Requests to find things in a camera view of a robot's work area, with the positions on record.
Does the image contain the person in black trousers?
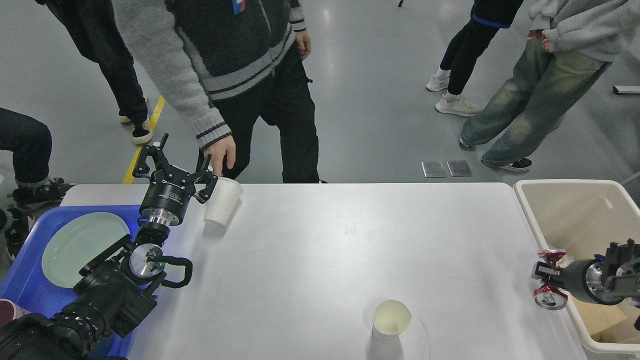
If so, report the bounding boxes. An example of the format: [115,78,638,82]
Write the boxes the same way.
[36,0,153,145]

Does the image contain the blue plastic tray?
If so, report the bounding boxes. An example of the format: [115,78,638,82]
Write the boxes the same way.
[0,204,146,360]

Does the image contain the white paper cup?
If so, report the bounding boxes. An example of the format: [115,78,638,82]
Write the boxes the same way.
[372,300,413,340]
[203,177,243,228]

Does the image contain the person in faded jeans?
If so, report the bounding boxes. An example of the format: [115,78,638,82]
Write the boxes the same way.
[458,0,640,172]

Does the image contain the pink mug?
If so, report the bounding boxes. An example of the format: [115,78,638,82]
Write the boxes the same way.
[0,298,30,328]

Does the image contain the green plate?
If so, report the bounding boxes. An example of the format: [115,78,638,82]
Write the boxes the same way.
[41,212,130,289]

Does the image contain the seated person dark jeans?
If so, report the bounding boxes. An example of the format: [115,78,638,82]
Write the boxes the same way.
[0,108,74,261]

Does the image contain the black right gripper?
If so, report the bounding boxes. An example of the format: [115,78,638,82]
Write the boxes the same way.
[531,257,626,306]

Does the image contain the person with white sneakers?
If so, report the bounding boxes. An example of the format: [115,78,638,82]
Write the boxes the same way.
[425,0,523,117]

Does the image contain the cardigan person right hand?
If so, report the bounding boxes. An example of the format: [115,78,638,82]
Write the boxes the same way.
[203,136,237,177]

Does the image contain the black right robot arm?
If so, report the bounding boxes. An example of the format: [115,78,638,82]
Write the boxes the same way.
[531,238,640,311]

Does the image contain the floor outlet plate right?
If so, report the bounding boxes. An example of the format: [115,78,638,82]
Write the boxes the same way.
[446,160,473,177]

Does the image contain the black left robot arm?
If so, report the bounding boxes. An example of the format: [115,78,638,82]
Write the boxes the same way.
[1,134,218,360]

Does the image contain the floor outlet plate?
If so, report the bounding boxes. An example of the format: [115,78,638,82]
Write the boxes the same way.
[421,161,447,179]
[446,160,473,177]

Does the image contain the crushed red can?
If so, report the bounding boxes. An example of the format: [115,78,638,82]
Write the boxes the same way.
[534,248,569,311]

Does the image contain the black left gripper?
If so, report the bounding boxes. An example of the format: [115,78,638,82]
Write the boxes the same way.
[132,133,218,226]

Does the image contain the person in grey cardigan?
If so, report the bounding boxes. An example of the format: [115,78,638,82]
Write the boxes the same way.
[112,0,321,183]

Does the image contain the beige plastic bin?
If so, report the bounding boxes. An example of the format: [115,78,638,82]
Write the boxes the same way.
[513,179,640,360]

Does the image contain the brown paper bag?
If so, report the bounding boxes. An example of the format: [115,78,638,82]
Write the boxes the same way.
[573,297,627,342]

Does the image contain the floor outlet plate left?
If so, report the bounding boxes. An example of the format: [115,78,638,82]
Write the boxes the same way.
[421,161,447,179]

